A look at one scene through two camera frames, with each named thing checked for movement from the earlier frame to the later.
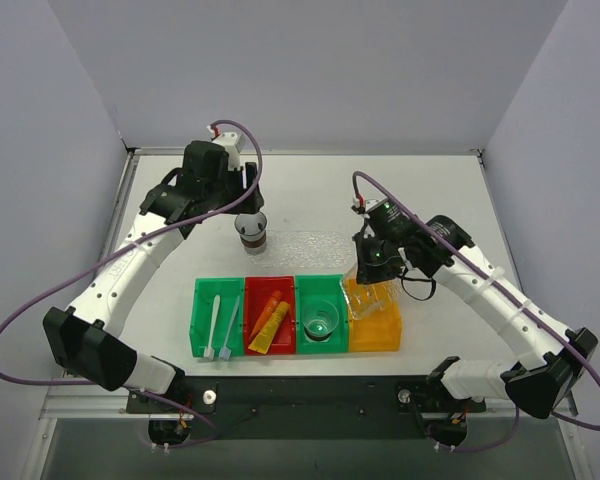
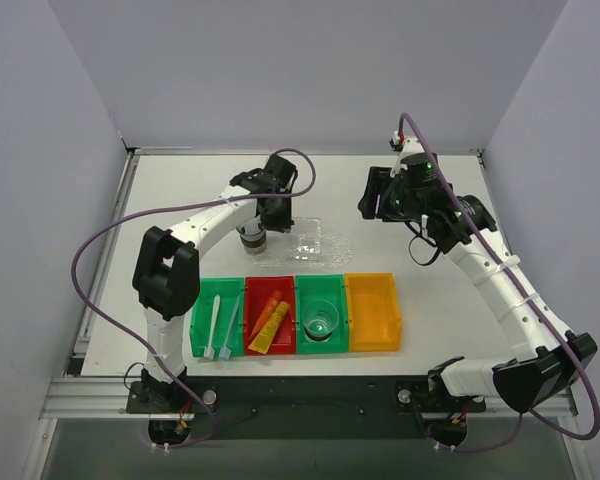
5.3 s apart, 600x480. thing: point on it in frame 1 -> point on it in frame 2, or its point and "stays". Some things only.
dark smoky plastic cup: (252, 231) stays
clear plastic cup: (320, 319) stays
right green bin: (315, 287) stays
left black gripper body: (250, 190) -> (278, 215)
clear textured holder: (364, 299) -> (308, 232)
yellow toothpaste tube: (264, 337) stays
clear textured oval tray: (306, 249) stays
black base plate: (302, 408) stays
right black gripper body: (370, 257) -> (375, 196)
